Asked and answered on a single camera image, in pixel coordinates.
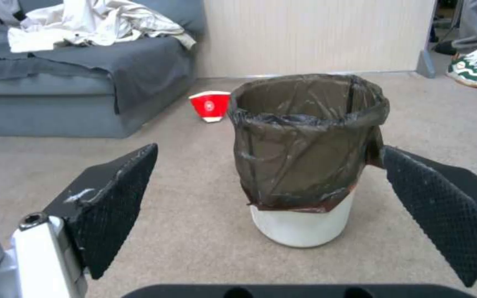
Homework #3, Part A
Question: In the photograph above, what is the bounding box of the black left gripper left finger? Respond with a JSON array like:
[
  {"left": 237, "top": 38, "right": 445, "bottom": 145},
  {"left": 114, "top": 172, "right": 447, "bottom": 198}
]
[{"left": 0, "top": 143, "right": 159, "bottom": 298}]

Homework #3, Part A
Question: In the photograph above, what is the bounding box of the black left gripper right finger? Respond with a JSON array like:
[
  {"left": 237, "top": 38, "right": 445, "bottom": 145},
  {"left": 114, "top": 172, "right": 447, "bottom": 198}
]
[{"left": 380, "top": 145, "right": 477, "bottom": 298}]

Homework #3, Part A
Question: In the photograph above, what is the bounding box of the white trash can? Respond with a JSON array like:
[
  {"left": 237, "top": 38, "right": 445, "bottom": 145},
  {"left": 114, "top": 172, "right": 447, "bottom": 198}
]
[{"left": 249, "top": 194, "right": 354, "bottom": 248}]

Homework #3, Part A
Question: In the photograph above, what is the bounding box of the grey sofa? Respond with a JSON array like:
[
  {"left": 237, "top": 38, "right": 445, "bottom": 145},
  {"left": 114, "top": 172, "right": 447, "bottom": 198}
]
[{"left": 0, "top": 0, "right": 206, "bottom": 139}]

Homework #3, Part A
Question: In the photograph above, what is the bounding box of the green and white sneaker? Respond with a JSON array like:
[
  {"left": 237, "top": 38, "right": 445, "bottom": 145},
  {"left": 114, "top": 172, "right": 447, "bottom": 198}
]
[{"left": 445, "top": 47, "right": 477, "bottom": 89}]

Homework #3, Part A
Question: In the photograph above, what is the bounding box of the grey sofa cover cloth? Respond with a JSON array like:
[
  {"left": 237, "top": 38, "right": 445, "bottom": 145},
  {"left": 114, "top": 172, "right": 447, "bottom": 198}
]
[{"left": 0, "top": 26, "right": 196, "bottom": 114}]

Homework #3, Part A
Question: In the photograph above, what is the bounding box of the grey partition foot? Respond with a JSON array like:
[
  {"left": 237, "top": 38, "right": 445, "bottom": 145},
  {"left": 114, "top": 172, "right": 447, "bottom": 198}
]
[{"left": 416, "top": 49, "right": 437, "bottom": 78}]

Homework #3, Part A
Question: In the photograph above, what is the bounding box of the red paper food carton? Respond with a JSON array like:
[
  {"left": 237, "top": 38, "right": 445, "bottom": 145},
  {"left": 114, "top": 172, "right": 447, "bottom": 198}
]
[{"left": 188, "top": 91, "right": 231, "bottom": 124}]

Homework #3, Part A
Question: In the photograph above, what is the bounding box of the dark plastic bin liner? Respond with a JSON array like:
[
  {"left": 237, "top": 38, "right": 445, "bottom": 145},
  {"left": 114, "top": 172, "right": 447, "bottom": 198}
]
[{"left": 229, "top": 73, "right": 391, "bottom": 214}]

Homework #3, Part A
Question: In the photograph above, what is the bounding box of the white crumpled cloth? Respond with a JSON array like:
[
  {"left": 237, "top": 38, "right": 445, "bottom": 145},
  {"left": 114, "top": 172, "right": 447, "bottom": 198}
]
[{"left": 7, "top": 0, "right": 197, "bottom": 53}]

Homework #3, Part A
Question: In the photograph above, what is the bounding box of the person's leg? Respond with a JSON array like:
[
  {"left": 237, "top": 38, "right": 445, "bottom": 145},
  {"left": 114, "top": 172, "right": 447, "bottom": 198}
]
[{"left": 450, "top": 0, "right": 477, "bottom": 56}]

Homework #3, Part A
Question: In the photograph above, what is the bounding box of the beige ribbed partition panel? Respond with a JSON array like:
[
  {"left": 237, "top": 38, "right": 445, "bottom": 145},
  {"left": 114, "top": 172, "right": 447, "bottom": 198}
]
[{"left": 199, "top": 0, "right": 437, "bottom": 78}]

